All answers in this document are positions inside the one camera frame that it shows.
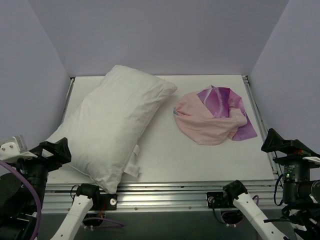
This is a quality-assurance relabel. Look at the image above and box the white pillow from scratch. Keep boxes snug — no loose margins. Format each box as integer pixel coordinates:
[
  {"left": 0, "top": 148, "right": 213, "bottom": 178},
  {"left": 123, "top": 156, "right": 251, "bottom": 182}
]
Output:
[{"left": 48, "top": 65, "right": 177, "bottom": 194}]

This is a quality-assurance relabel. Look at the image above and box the purple Elsa print pillowcase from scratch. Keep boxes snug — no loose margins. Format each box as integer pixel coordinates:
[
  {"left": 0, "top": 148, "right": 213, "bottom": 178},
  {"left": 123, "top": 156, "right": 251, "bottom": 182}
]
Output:
[{"left": 173, "top": 85, "right": 258, "bottom": 146}]

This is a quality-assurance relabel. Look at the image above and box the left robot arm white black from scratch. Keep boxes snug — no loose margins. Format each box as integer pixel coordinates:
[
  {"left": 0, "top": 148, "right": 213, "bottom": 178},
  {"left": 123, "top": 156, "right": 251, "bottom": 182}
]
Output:
[{"left": 0, "top": 135, "right": 101, "bottom": 240}]

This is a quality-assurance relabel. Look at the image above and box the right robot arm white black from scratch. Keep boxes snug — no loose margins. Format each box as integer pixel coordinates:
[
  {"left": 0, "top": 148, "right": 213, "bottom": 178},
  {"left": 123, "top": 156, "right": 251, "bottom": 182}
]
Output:
[{"left": 222, "top": 128, "right": 320, "bottom": 240}]

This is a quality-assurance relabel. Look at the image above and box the aluminium right side rail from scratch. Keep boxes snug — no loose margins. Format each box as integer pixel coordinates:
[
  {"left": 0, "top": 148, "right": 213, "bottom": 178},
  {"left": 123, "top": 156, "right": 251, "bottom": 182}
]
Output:
[{"left": 241, "top": 75, "right": 282, "bottom": 180}]

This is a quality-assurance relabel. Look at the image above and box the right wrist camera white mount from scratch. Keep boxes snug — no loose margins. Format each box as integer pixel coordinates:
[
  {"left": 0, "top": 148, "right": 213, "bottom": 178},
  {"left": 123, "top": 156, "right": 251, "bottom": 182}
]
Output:
[{"left": 295, "top": 150, "right": 320, "bottom": 166}]

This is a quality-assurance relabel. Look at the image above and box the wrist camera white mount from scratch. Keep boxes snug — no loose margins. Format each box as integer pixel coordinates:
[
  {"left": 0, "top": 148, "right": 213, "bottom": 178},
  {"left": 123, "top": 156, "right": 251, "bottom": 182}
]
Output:
[
  {"left": 0, "top": 135, "right": 38, "bottom": 164},
  {"left": 295, "top": 150, "right": 320, "bottom": 166}
]

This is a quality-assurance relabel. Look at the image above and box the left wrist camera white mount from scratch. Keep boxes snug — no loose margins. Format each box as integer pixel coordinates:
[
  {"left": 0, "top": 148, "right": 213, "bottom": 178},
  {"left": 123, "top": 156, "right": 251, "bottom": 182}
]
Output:
[{"left": 0, "top": 135, "right": 38, "bottom": 164}]

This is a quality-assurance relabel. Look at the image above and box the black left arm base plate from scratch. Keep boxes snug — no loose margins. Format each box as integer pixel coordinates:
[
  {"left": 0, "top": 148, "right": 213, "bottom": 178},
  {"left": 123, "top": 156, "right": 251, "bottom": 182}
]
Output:
[{"left": 98, "top": 194, "right": 118, "bottom": 211}]

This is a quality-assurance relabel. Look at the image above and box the aluminium left side rail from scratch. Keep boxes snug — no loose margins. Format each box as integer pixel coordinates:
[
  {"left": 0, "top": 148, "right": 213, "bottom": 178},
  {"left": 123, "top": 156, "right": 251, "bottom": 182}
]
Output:
[{"left": 60, "top": 77, "right": 75, "bottom": 123}]

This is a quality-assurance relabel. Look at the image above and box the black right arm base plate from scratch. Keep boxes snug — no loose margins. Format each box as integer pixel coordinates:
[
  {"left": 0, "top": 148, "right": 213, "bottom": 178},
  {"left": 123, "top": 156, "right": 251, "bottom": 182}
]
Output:
[{"left": 206, "top": 191, "right": 229, "bottom": 209}]

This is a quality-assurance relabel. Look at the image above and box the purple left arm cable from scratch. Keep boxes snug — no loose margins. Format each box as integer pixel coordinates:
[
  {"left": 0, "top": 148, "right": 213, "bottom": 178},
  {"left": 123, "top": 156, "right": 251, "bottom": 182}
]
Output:
[{"left": 0, "top": 161, "right": 125, "bottom": 240}]

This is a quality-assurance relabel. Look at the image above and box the aluminium front mounting rail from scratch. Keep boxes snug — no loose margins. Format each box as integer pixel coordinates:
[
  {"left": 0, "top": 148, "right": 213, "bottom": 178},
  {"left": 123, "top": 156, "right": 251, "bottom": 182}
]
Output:
[{"left": 41, "top": 180, "right": 285, "bottom": 215}]

